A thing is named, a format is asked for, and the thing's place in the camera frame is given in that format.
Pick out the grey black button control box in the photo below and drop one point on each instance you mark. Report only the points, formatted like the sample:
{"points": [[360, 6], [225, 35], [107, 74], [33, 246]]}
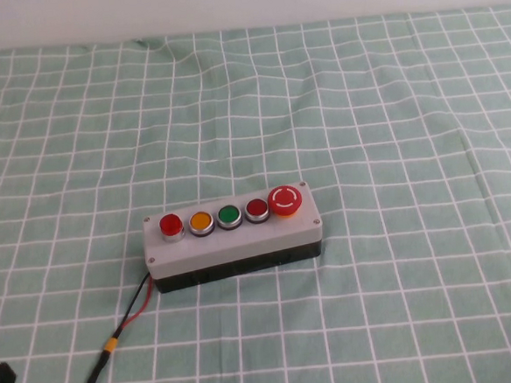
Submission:
{"points": [[242, 249]]}

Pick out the yellow push button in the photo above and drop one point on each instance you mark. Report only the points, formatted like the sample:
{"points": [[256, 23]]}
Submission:
{"points": [[200, 221]]}

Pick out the green push button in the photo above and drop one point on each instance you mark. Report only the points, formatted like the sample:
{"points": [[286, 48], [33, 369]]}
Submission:
{"points": [[228, 213]]}

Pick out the dark red push button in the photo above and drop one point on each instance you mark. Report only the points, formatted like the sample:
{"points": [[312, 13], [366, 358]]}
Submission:
{"points": [[256, 207]]}

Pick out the red emergency stop mushroom button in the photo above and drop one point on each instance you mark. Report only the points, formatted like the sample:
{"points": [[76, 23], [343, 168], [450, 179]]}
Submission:
{"points": [[285, 198]]}

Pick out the red indicator lamp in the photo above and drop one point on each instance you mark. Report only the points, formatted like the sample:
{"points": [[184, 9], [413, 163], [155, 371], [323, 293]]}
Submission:
{"points": [[171, 225]]}

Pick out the green white checked tablecloth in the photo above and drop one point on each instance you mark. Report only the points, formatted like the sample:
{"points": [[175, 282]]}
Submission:
{"points": [[363, 105]]}

